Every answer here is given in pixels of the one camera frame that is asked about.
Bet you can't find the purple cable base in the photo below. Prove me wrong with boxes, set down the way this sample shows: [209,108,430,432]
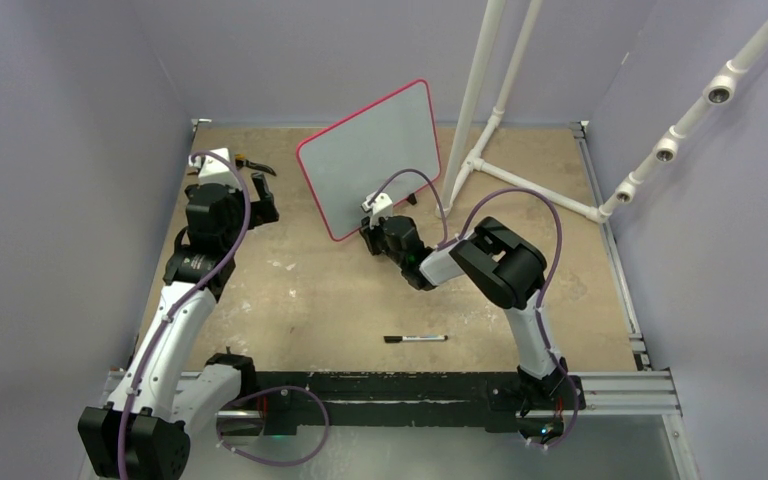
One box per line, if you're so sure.
[216,385,331,468]
[519,397,584,452]

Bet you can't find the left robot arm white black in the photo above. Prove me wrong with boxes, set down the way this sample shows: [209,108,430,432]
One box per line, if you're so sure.
[77,173,279,479]

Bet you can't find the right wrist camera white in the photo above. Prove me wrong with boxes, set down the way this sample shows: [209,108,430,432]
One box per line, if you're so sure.
[361,193,394,229]

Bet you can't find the yellow black pliers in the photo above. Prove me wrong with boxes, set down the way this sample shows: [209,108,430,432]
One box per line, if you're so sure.
[186,153,277,179]

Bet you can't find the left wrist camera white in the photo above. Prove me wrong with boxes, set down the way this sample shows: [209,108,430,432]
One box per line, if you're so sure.
[188,148,239,189]

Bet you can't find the black whiteboard marker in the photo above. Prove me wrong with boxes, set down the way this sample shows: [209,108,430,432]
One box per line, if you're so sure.
[383,335,449,344]

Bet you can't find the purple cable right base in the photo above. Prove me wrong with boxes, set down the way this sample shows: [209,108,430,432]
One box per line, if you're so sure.
[519,397,584,452]

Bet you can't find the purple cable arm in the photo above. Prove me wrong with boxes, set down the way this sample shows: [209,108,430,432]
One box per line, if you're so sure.
[116,150,253,480]
[367,168,587,399]

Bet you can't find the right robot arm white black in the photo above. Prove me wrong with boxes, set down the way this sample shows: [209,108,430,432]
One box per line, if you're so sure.
[360,216,585,412]

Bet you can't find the white pvc pipe frame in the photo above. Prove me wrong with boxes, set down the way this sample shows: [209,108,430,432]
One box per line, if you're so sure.
[435,0,607,224]

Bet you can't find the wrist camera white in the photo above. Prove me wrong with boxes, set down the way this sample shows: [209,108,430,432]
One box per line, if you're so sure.
[188,148,239,189]
[361,193,394,229]

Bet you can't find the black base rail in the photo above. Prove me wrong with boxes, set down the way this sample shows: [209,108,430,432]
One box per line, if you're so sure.
[243,371,577,438]

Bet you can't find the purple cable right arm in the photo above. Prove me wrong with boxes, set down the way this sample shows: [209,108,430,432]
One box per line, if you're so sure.
[367,168,587,399]

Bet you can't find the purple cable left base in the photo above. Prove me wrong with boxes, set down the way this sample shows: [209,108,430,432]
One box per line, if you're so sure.
[216,385,331,468]

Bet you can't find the whiteboard with red frame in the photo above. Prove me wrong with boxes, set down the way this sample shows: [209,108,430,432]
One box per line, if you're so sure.
[296,78,442,242]

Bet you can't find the white pipe rail with fittings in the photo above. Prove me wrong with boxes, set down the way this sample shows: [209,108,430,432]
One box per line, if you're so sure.
[612,0,768,208]

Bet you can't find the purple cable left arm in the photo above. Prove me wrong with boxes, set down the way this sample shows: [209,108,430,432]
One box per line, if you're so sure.
[116,150,253,480]

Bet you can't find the aluminium table frame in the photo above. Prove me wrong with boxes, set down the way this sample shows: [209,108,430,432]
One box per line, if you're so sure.
[79,119,697,480]

